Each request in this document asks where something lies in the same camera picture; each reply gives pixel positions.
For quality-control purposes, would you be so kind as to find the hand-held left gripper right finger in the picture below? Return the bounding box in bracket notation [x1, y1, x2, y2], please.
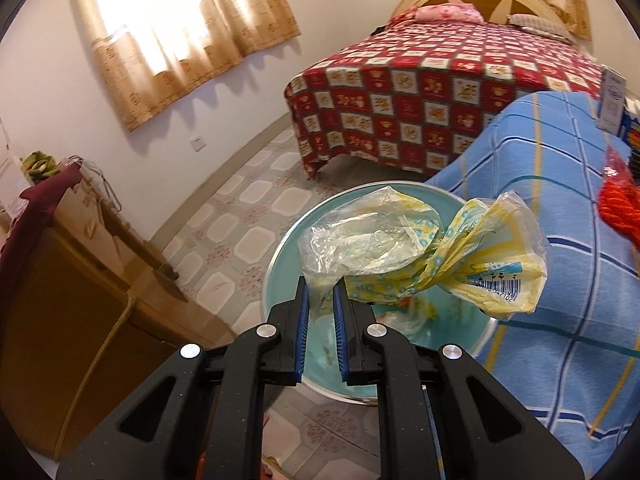
[332, 279, 586, 480]

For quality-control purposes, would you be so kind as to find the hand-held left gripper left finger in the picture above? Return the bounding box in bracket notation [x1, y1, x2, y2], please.
[55, 276, 308, 480]

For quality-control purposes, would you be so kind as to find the teal round bin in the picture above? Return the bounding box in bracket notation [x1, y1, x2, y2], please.
[263, 180, 501, 403]

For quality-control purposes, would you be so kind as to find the yellow plastic bag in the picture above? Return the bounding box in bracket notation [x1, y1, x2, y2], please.
[298, 186, 549, 322]

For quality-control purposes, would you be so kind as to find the red foil wrapper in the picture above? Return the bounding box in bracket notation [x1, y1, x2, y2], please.
[597, 145, 640, 243]

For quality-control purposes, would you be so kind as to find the wooden cabinet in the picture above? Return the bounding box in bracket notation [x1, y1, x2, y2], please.
[0, 165, 238, 461]

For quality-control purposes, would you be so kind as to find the red checkered bed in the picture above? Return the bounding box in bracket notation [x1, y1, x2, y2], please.
[284, 7, 608, 181]

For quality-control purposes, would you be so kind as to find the blue plaid blanket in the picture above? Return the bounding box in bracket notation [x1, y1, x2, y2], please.
[422, 91, 640, 480]

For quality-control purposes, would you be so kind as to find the maroon cloth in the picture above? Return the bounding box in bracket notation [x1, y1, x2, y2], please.
[0, 164, 83, 281]

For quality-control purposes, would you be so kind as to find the large beige patterned curtain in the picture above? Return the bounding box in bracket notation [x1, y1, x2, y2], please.
[67, 0, 303, 133]

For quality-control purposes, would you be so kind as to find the green patterned bundle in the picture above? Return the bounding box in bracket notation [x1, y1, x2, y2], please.
[20, 151, 58, 178]

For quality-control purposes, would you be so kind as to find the white panel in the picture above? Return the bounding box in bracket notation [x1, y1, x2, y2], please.
[0, 120, 31, 216]

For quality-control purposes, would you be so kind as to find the pink pillow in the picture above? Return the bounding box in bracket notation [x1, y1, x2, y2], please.
[400, 2, 486, 25]

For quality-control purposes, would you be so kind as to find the white carton box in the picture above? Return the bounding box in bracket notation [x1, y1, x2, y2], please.
[597, 67, 628, 136]

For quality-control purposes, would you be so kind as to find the blue carton box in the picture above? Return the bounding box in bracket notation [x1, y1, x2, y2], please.
[620, 100, 640, 148]

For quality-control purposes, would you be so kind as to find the striped pillow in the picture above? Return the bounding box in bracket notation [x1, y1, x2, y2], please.
[507, 13, 576, 43]

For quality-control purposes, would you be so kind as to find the yellow cable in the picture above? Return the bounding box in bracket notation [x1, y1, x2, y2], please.
[57, 292, 136, 446]

